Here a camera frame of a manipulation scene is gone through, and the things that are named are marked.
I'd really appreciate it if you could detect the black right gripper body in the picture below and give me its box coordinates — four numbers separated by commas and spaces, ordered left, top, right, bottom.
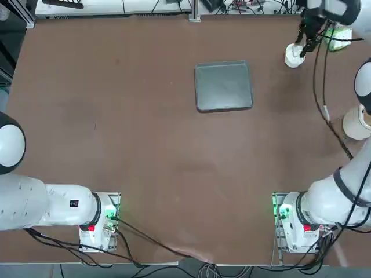
301, 8, 329, 39

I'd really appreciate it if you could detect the white bowl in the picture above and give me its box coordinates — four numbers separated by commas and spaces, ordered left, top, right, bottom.
283, 43, 307, 69

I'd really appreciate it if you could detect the green tissue pack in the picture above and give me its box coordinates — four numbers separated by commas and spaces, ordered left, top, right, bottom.
322, 24, 354, 52

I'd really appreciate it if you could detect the beige bin with lid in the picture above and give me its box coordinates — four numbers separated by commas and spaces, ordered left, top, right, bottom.
343, 104, 371, 141

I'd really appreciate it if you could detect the black power strip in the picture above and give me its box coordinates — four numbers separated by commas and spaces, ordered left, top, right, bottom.
42, 0, 85, 9

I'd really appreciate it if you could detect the aluminium post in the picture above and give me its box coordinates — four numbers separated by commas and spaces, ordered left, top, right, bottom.
188, 0, 201, 21

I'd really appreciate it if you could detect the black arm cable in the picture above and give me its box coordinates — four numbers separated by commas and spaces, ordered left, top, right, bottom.
312, 28, 354, 160

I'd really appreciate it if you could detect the black cable across table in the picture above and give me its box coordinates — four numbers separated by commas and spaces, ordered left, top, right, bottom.
114, 217, 214, 261

